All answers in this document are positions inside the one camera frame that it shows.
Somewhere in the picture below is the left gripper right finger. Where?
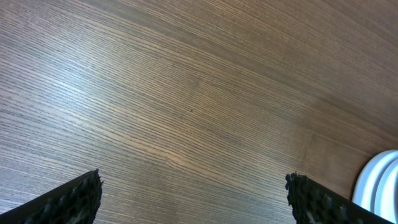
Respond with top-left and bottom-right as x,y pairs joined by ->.
285,173 -> 392,224

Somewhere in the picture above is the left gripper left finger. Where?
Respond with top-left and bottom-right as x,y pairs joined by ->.
1,169 -> 103,224

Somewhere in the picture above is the white digital kitchen scale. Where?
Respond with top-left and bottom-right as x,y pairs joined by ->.
352,150 -> 397,223

